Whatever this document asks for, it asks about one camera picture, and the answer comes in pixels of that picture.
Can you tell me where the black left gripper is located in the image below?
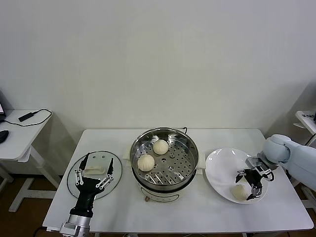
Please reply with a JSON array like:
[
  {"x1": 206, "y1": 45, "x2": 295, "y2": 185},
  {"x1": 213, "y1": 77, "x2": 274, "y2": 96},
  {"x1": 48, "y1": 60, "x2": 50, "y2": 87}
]
[{"x1": 70, "y1": 152, "x2": 115, "y2": 218}]

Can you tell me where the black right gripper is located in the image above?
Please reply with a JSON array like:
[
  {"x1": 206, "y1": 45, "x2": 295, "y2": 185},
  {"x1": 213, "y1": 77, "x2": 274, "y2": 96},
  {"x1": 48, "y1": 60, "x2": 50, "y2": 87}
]
[{"x1": 234, "y1": 167, "x2": 265, "y2": 200}]

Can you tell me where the white steamed baozi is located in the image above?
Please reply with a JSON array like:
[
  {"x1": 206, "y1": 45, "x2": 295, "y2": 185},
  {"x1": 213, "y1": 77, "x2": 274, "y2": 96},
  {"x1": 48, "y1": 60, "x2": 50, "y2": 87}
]
[
  {"x1": 137, "y1": 155, "x2": 156, "y2": 172},
  {"x1": 231, "y1": 184, "x2": 248, "y2": 202},
  {"x1": 153, "y1": 139, "x2": 169, "y2": 156}
]

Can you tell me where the round glass pot lid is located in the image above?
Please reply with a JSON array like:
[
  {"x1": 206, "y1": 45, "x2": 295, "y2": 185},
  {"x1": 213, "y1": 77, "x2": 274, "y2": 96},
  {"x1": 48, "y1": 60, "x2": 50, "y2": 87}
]
[{"x1": 67, "y1": 151, "x2": 123, "y2": 201}]

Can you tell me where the perforated steel steamer basket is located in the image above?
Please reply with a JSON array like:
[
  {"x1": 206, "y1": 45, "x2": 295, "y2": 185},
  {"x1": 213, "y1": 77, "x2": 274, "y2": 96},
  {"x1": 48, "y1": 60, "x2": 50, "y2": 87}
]
[{"x1": 130, "y1": 127, "x2": 199, "y2": 189}]

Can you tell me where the white round plate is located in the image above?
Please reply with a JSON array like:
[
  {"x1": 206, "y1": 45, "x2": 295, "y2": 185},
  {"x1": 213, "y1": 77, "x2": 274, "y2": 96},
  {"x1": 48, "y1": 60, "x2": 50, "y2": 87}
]
[{"x1": 204, "y1": 147, "x2": 269, "y2": 204}]

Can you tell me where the white electric cooker base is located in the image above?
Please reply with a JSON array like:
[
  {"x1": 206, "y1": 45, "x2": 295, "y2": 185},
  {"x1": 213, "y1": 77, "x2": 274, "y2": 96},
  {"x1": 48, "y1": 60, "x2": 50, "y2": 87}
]
[{"x1": 122, "y1": 148, "x2": 206, "y2": 203}]

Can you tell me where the white side desk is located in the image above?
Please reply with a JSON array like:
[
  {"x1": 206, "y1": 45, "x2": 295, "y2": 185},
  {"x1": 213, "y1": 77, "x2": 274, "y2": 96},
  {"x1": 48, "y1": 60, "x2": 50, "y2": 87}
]
[
  {"x1": 0, "y1": 109, "x2": 62, "y2": 213},
  {"x1": 292, "y1": 110, "x2": 316, "y2": 216}
]

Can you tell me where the black power adapter box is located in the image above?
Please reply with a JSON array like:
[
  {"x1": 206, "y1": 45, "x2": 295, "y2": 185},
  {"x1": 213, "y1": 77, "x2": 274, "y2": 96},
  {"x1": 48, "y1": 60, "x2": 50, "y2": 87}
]
[{"x1": 18, "y1": 112, "x2": 34, "y2": 122}]

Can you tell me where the black open laptop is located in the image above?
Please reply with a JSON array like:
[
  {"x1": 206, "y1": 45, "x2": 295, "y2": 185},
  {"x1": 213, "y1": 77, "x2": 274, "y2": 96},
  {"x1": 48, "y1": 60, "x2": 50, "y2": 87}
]
[{"x1": 0, "y1": 89, "x2": 7, "y2": 124}]

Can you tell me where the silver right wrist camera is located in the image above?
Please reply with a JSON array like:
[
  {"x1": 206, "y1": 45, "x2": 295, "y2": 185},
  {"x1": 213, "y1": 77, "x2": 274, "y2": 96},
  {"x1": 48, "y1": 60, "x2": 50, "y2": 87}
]
[{"x1": 245, "y1": 157, "x2": 264, "y2": 170}]

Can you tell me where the thin black adapter cable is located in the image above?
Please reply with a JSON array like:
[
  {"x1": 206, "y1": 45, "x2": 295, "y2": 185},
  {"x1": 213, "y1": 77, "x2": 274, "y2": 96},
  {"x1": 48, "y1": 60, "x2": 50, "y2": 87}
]
[{"x1": 4, "y1": 108, "x2": 53, "y2": 127}]

